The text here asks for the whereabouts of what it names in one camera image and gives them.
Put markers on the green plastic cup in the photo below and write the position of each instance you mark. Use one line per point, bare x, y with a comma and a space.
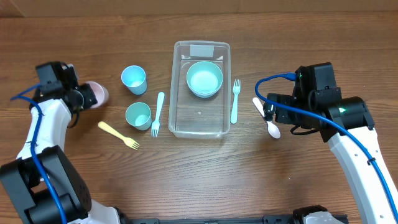
138, 115

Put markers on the light blue plastic fork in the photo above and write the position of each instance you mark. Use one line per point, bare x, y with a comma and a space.
156, 123

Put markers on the green plastic bowl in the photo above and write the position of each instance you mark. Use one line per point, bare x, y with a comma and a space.
204, 79

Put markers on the pink plastic spoon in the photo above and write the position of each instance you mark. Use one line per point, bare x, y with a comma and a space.
273, 130

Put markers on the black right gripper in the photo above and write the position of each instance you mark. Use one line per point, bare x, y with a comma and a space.
280, 115

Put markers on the clear plastic container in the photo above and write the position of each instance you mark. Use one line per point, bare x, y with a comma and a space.
189, 115

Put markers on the green plastic fork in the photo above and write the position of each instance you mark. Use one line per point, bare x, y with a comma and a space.
236, 92

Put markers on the yellow plastic fork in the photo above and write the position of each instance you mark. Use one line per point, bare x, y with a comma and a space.
127, 141

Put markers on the pink plastic cup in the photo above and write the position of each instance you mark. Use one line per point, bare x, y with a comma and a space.
100, 92

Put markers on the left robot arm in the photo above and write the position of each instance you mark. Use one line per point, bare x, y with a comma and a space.
42, 184

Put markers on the blue plastic cup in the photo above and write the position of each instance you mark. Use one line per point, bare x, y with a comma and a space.
134, 78

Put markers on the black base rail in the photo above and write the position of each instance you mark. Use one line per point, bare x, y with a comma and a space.
296, 217

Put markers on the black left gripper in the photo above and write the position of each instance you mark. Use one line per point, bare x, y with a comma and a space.
87, 90

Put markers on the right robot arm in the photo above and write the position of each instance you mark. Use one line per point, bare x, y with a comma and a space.
346, 125

